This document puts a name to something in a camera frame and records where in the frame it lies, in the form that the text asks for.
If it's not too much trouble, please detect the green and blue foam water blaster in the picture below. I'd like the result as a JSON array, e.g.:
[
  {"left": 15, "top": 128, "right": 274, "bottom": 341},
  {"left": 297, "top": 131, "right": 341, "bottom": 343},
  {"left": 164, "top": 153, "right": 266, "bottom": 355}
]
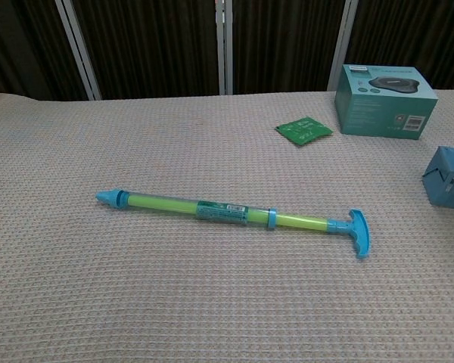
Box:
[{"left": 95, "top": 188, "right": 370, "bottom": 260}]

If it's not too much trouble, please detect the beige waffle-weave tablecloth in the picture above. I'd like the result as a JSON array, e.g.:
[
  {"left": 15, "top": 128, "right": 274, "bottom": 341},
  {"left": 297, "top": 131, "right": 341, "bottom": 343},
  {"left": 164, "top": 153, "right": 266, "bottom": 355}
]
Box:
[{"left": 0, "top": 88, "right": 454, "bottom": 363}]

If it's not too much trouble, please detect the green foil sachet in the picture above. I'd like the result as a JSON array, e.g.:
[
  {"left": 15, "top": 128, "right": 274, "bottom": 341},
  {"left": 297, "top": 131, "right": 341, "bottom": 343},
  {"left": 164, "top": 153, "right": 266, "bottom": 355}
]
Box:
[{"left": 275, "top": 117, "right": 334, "bottom": 147}]

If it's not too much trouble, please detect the dark pleated screen panel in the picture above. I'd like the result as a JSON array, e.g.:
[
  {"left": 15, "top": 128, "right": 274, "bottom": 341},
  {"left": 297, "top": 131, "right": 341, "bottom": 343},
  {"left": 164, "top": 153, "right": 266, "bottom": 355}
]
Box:
[
  {"left": 231, "top": 0, "right": 344, "bottom": 95},
  {"left": 0, "top": 0, "right": 90, "bottom": 102},
  {"left": 344, "top": 0, "right": 454, "bottom": 92},
  {"left": 71, "top": 0, "right": 221, "bottom": 101}
]

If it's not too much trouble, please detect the teal product carton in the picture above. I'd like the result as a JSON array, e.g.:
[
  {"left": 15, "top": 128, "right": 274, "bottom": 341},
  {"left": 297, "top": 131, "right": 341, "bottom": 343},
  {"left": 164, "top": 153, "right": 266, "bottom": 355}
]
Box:
[{"left": 333, "top": 64, "right": 439, "bottom": 141}]

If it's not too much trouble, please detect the small blue cardboard box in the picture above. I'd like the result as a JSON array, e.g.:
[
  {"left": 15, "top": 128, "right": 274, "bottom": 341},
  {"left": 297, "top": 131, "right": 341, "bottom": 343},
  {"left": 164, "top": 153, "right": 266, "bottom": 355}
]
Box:
[{"left": 421, "top": 144, "right": 454, "bottom": 211}]

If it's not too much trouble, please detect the white screen frame post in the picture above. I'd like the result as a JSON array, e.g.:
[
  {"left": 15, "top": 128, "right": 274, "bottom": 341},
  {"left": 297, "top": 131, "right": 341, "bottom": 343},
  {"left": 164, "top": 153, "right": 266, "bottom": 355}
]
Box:
[
  {"left": 54, "top": 0, "right": 103, "bottom": 101},
  {"left": 326, "top": 0, "right": 360, "bottom": 92},
  {"left": 214, "top": 0, "right": 235, "bottom": 96}
]

